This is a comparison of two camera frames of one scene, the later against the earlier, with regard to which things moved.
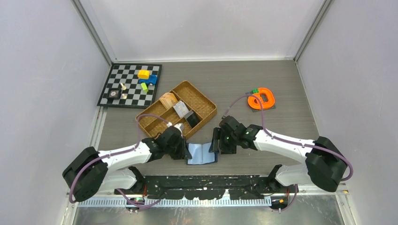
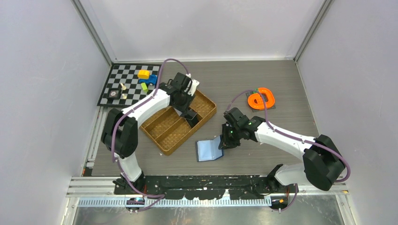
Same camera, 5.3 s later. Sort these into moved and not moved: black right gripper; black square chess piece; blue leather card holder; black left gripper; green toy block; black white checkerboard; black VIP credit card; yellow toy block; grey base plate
Moved: blue leather card holder; black left gripper; black right gripper
Not moved: black square chess piece; black white checkerboard; yellow toy block; black VIP credit card; green toy block; grey base plate
